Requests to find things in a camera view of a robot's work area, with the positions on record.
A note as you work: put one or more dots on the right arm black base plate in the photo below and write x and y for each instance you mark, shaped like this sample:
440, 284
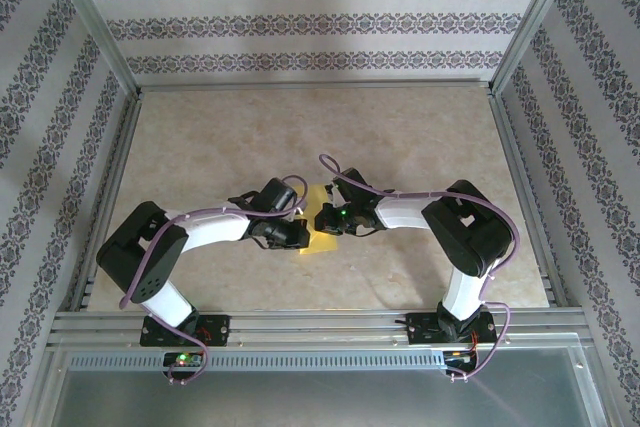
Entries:
420, 329

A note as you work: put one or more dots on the grey metal sheet panel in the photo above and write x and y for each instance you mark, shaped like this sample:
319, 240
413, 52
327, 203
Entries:
320, 402

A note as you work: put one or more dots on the aluminium frame post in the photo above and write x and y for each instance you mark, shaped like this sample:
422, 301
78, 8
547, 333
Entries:
534, 22
95, 22

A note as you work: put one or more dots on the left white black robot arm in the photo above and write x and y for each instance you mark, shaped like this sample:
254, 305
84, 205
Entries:
215, 229

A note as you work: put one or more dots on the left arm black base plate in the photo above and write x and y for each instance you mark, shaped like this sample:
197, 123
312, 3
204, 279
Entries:
217, 329

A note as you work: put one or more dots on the controller board with green light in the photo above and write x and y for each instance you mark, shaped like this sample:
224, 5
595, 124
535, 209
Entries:
185, 359

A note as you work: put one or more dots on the short aluminium table rail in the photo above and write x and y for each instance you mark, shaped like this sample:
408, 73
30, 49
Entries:
315, 84

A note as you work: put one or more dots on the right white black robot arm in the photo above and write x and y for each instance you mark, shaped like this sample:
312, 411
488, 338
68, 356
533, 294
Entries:
405, 209

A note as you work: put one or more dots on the long aluminium mounting rail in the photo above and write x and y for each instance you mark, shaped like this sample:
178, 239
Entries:
320, 327

